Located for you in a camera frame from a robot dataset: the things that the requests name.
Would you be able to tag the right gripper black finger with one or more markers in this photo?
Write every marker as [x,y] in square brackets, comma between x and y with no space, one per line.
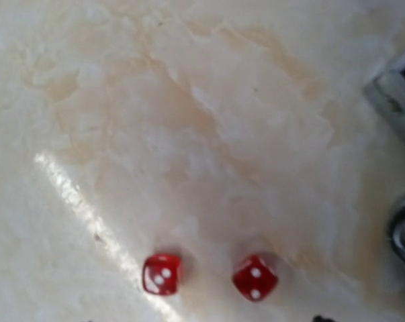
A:
[320,318]

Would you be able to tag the red translucent die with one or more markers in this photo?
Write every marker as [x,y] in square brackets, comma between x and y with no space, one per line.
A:
[254,279]
[161,274]

